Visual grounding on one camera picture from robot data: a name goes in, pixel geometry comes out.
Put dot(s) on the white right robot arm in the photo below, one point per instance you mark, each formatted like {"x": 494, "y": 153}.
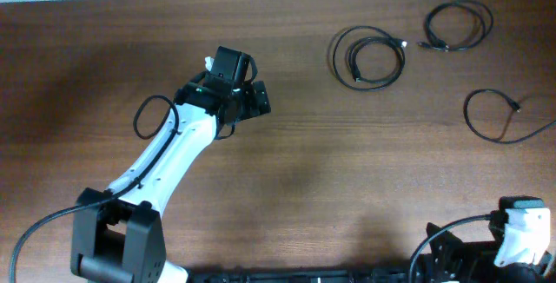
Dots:
{"x": 515, "y": 273}

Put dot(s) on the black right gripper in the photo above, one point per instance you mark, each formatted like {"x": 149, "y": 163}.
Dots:
{"x": 479, "y": 253}

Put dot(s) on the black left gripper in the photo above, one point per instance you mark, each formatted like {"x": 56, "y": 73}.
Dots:
{"x": 250, "y": 105}

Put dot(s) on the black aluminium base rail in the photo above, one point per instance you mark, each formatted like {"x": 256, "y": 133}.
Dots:
{"x": 301, "y": 275}

